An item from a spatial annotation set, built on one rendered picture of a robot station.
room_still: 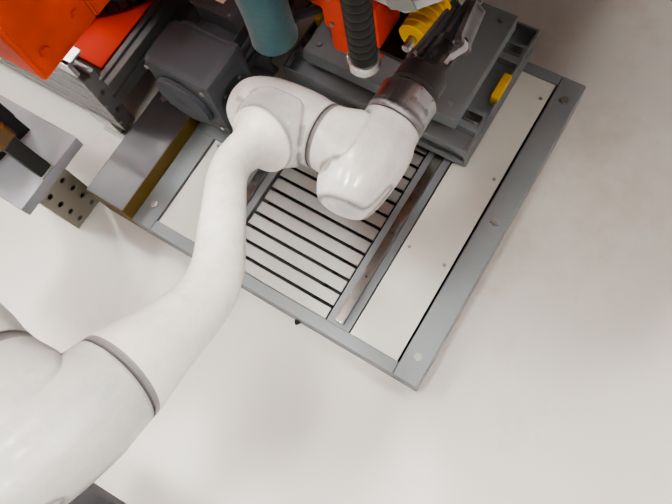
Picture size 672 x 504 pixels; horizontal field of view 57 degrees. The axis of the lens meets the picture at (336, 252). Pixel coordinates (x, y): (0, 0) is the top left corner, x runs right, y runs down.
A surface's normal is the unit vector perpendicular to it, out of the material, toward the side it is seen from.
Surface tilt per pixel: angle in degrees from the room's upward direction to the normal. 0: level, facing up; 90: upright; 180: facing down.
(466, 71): 0
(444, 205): 0
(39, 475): 51
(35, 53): 90
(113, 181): 0
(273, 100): 23
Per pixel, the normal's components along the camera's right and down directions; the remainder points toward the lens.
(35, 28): 0.84, 0.47
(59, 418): 0.44, -0.44
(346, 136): -0.27, -0.37
